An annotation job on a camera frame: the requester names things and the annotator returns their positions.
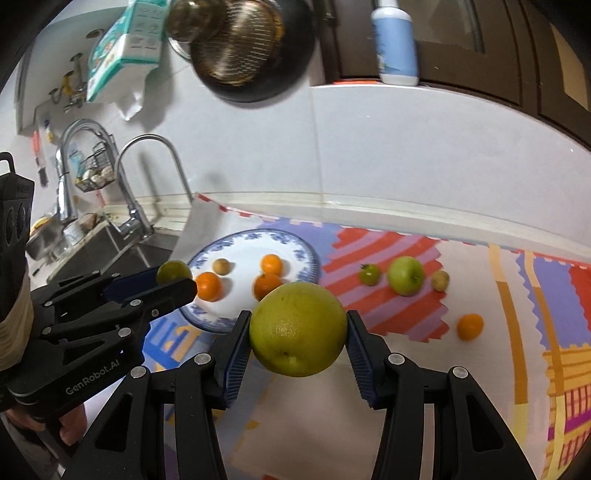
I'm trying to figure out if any small green fruit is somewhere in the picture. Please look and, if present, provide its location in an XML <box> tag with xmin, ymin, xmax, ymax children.
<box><xmin>358</xmin><ymin>264</ymin><xmax>382</xmax><ymax>286</ymax></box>
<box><xmin>156</xmin><ymin>260</ymin><xmax>192</xmax><ymax>285</ymax></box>

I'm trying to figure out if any small green fruit front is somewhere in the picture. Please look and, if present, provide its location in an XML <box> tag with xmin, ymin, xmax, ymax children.
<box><xmin>156</xmin><ymin>260</ymin><xmax>192</xmax><ymax>285</ymax></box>

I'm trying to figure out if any blue rimmed white plate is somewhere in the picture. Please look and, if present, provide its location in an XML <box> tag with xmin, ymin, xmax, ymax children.
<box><xmin>179</xmin><ymin>228</ymin><xmax>320</xmax><ymax>334</ymax></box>

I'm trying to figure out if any small brass hanging pan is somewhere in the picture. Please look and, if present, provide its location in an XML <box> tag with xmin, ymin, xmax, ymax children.
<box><xmin>165</xmin><ymin>0</ymin><xmax>228</xmax><ymax>43</ymax></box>

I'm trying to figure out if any operator hand under gripper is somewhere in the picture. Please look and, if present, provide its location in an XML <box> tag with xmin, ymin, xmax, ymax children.
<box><xmin>4</xmin><ymin>404</ymin><xmax>88</xmax><ymax>446</ymax></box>

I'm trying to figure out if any black hanging frying pan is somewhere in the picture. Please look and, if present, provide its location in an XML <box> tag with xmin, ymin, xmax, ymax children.
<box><xmin>189</xmin><ymin>0</ymin><xmax>315</xmax><ymax>103</ymax></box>

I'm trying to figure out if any dark wooden window frame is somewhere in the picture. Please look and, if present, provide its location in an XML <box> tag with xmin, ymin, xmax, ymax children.
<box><xmin>317</xmin><ymin>0</ymin><xmax>591</xmax><ymax>149</ymax></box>

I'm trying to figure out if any colourful patterned table mat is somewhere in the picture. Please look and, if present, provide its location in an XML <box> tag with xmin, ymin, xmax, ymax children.
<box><xmin>144</xmin><ymin>196</ymin><xmax>590</xmax><ymax>479</ymax></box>

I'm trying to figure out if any small orange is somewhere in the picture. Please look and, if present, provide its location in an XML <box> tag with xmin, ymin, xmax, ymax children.
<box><xmin>456</xmin><ymin>313</ymin><xmax>484</xmax><ymax>342</ymax></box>
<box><xmin>260</xmin><ymin>254</ymin><xmax>283</xmax><ymax>277</ymax></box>

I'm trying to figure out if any blue white pump bottle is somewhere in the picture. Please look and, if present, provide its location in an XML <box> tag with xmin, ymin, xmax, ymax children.
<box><xmin>370</xmin><ymin>0</ymin><xmax>419</xmax><ymax>87</ymax></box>

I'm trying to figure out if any green apple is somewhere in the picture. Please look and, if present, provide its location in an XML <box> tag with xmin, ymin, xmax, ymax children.
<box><xmin>249</xmin><ymin>282</ymin><xmax>348</xmax><ymax>377</ymax></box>
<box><xmin>387</xmin><ymin>256</ymin><xmax>425</xmax><ymax>297</ymax></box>

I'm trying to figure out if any chrome gooseneck faucet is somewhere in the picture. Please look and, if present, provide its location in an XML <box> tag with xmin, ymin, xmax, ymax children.
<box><xmin>114</xmin><ymin>133</ymin><xmax>195</xmax><ymax>239</ymax></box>

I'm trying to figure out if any wire sponge basket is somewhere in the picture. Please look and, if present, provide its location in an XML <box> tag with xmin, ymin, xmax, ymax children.
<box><xmin>72</xmin><ymin>142</ymin><xmax>115</xmax><ymax>193</ymax></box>

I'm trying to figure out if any small tan fruit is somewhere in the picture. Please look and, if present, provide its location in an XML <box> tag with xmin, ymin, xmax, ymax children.
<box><xmin>431</xmin><ymin>270</ymin><xmax>450</xmax><ymax>292</ymax></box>
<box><xmin>212</xmin><ymin>258</ymin><xmax>232</xmax><ymax>276</ymax></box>

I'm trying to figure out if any teal white tissue package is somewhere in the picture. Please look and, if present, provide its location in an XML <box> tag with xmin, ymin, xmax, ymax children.
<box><xmin>86</xmin><ymin>1</ymin><xmax>168</xmax><ymax>121</ymax></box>

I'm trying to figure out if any large orange with stem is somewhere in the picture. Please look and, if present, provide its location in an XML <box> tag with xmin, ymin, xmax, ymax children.
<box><xmin>252</xmin><ymin>273</ymin><xmax>283</xmax><ymax>301</ymax></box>

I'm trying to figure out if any steel kitchen sink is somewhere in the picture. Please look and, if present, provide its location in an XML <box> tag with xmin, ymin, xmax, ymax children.
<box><xmin>27</xmin><ymin>219</ymin><xmax>179</xmax><ymax>288</ymax></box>

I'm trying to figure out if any small green fruit back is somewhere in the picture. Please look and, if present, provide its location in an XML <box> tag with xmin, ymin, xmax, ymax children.
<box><xmin>358</xmin><ymin>264</ymin><xmax>382</xmax><ymax>286</ymax></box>

